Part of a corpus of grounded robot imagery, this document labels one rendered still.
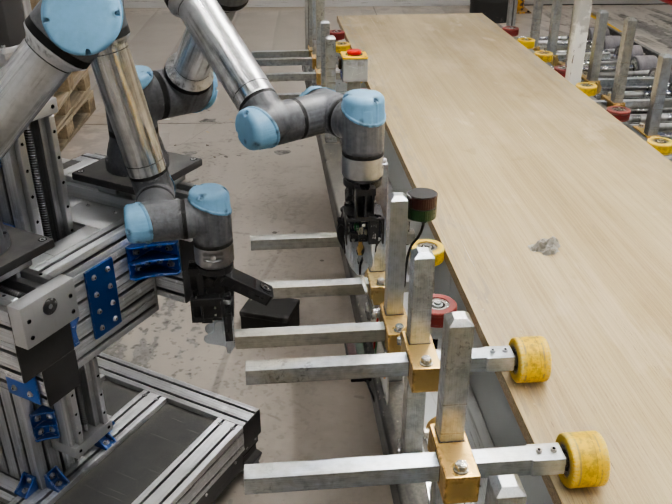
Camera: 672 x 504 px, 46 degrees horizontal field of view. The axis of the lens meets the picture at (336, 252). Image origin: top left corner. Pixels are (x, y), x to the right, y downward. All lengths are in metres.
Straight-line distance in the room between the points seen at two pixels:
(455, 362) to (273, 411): 1.71
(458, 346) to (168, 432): 1.45
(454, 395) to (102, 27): 0.77
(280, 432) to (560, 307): 1.29
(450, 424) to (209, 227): 0.58
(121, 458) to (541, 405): 1.33
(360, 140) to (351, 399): 1.57
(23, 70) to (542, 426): 1.01
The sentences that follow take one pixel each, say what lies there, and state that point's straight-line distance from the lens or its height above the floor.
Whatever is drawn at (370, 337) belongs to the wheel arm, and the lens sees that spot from 1.62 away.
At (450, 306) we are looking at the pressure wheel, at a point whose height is 0.91.
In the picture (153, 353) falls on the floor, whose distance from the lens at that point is 3.10.
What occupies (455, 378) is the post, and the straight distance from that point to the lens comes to 1.12.
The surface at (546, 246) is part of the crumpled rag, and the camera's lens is 1.88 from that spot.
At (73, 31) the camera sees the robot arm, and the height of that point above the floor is 1.49.
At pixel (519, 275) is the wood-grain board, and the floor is 0.90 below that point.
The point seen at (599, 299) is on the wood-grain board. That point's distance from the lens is 1.72.
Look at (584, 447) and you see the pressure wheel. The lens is 1.21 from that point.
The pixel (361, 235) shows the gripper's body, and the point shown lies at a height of 1.10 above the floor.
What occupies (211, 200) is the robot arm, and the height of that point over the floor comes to 1.17.
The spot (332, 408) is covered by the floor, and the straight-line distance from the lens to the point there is 2.76.
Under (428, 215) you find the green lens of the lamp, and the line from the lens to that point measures 1.53.
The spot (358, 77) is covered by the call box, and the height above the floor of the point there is 1.17.
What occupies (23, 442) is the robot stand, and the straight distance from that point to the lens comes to 2.23.
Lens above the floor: 1.76
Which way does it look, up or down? 28 degrees down
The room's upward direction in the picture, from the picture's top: straight up
